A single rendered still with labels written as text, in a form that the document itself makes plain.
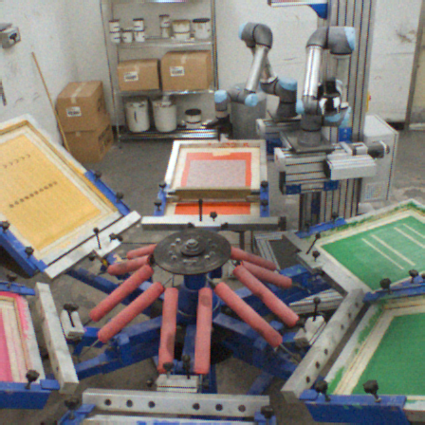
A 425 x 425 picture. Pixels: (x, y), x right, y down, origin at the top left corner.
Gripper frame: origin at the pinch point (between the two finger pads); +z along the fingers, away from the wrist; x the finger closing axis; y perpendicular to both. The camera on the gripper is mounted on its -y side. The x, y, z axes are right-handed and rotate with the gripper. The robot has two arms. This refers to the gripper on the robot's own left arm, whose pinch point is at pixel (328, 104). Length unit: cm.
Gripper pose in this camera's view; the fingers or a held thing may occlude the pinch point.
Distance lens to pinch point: 229.7
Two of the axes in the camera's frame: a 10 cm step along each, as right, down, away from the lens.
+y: 1.8, 8.7, 4.5
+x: -9.4, 0.2, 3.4
